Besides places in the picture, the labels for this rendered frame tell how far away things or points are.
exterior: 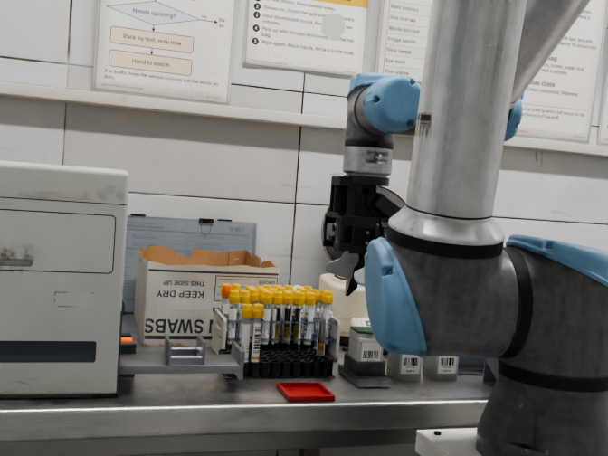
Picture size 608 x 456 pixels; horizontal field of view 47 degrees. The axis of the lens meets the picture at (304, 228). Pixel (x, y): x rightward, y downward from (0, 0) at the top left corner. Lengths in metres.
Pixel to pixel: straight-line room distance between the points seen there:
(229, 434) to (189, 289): 0.34
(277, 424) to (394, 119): 0.44
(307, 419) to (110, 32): 0.95
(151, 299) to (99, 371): 0.31
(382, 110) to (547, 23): 0.23
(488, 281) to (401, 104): 0.33
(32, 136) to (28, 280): 0.68
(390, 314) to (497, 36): 0.27
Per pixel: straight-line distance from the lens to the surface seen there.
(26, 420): 0.94
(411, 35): 1.75
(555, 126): 1.94
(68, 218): 0.93
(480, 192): 0.67
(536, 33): 0.86
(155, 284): 1.24
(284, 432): 0.98
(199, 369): 0.98
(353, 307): 1.33
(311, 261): 1.65
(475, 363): 1.25
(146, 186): 1.57
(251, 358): 1.08
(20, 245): 0.93
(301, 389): 1.04
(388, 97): 0.93
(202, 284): 1.25
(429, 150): 0.67
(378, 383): 1.08
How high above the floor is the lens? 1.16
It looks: 3 degrees down
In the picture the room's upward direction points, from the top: 4 degrees clockwise
